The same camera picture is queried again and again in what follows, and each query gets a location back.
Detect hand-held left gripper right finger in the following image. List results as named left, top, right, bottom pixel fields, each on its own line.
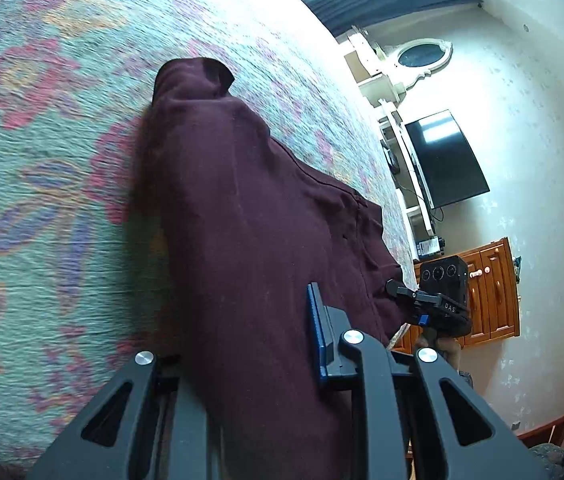
left=306, top=282, right=550, bottom=480

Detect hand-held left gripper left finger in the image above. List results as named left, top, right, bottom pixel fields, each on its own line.
left=27, top=350, right=224, bottom=480

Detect dark maroon pants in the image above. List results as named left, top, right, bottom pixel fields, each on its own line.
left=129, top=57, right=415, bottom=480

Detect person's right hand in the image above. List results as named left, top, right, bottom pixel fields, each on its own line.
left=413, top=332, right=464, bottom=377

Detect wooden cabinet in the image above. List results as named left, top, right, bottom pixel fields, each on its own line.
left=391, top=237, right=521, bottom=354

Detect black set-top box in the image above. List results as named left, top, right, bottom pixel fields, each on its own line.
left=414, top=236, right=446, bottom=260

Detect white television stand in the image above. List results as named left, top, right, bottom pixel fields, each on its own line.
left=376, top=100, right=438, bottom=261

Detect black television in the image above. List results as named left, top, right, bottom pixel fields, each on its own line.
left=404, top=109, right=491, bottom=211

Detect white dresser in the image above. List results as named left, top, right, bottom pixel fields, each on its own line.
left=344, top=25, right=408, bottom=111

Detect white oval vanity mirror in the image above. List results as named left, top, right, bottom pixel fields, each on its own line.
left=384, top=38, right=454, bottom=92

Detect floral bedspread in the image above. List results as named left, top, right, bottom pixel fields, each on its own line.
left=0, top=0, right=415, bottom=480

